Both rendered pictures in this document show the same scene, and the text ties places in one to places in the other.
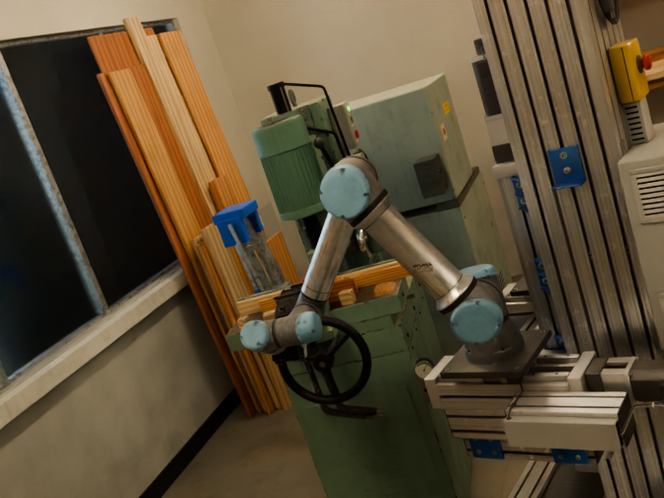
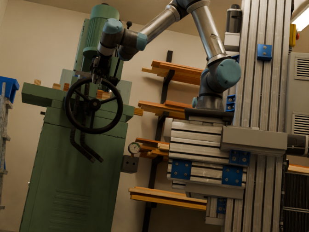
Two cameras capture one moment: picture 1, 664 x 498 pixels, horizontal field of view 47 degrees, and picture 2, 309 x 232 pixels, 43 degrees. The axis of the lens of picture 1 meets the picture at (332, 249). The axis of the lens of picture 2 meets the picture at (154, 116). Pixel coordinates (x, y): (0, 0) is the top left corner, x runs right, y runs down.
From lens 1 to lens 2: 163 cm
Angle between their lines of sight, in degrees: 42
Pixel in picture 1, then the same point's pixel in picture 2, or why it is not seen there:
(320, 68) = not seen: hidden behind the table
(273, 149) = (104, 14)
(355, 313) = (107, 105)
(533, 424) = (242, 130)
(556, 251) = (245, 88)
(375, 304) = not seen: hidden behind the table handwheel
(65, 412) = not seen: outside the picture
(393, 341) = (120, 130)
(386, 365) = (109, 142)
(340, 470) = (44, 199)
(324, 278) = (148, 35)
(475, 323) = (231, 70)
